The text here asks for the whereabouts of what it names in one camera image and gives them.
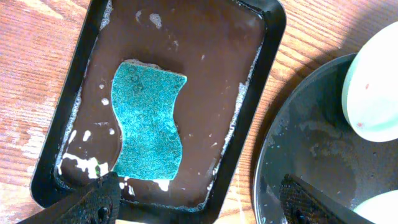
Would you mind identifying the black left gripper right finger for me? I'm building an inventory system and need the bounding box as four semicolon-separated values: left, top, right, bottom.
279;174;372;224

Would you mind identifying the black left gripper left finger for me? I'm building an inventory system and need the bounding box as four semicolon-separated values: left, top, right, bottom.
19;172;121;224

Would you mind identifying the mint plate with red stain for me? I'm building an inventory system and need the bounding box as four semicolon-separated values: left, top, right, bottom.
354;190;398;224

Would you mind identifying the green yellow sponge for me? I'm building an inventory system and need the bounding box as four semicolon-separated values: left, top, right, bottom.
111;60;187;180

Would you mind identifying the round black tray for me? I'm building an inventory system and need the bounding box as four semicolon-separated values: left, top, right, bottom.
254;54;397;223

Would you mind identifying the mint plate far side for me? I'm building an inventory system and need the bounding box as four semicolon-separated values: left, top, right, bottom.
341;22;397;142

